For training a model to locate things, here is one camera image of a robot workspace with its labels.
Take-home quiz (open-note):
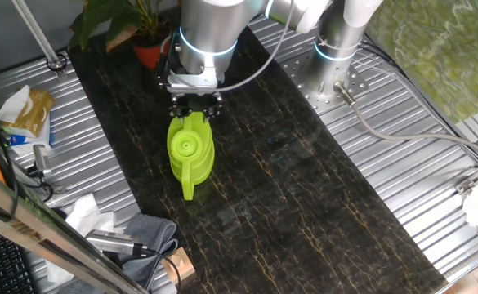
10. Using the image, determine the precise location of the silver vented camera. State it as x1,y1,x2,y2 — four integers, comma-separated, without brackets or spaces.
85,229,138,257

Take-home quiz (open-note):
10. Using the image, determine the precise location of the black marble pattern mat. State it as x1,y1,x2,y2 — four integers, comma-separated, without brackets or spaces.
67,7,449,294

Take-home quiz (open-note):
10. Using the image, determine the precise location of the lime green watering can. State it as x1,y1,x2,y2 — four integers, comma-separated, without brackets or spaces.
166,110,216,202

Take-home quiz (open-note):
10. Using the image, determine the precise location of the wooden block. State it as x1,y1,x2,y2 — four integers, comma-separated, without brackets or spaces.
160,246,197,286

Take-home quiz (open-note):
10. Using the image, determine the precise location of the grey base cable with connector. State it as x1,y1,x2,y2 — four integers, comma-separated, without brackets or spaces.
333,81,478,163

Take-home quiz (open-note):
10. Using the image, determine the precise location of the black base cable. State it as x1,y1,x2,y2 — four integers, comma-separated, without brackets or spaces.
360,31,478,167

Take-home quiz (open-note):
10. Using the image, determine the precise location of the black camera cable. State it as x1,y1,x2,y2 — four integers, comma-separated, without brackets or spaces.
132,243,182,294

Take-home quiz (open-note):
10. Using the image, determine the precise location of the white tissue sheet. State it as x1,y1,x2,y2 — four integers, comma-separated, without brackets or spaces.
0,84,32,124

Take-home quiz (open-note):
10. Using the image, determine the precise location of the silver tripod pole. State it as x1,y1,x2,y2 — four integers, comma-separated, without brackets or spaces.
11,0,69,79

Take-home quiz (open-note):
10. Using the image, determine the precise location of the blue white package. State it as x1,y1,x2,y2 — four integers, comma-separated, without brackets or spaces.
1,114,54,157

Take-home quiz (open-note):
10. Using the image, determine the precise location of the small silver camera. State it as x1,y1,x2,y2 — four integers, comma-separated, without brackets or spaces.
32,144,53,179

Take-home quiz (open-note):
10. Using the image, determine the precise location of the crumpled white tissue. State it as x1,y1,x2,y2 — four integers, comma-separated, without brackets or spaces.
44,258,74,285

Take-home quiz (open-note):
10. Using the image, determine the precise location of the white tissue paper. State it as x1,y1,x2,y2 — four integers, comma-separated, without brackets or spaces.
64,193,118,238

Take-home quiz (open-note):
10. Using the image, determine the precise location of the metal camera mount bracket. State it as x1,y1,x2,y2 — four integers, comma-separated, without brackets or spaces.
11,161,66,195

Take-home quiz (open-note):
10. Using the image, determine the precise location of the metal frame bar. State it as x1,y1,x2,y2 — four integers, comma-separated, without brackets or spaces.
0,163,148,294

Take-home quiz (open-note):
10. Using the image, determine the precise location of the grey towel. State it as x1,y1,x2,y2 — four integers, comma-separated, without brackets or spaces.
56,212,180,294

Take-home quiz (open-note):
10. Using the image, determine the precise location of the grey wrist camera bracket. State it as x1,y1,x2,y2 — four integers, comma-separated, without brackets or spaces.
165,67,219,96

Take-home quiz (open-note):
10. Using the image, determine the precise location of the orange flower pot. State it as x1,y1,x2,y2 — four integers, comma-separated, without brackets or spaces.
133,37,171,70

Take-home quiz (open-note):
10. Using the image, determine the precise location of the anthurium plant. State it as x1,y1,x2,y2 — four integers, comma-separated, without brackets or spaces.
67,0,174,54

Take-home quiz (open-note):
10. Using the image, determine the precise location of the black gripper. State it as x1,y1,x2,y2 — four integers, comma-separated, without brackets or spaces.
168,92,225,123

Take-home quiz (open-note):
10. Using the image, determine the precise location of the yellow tissue packet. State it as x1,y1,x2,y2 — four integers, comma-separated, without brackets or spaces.
1,88,55,138

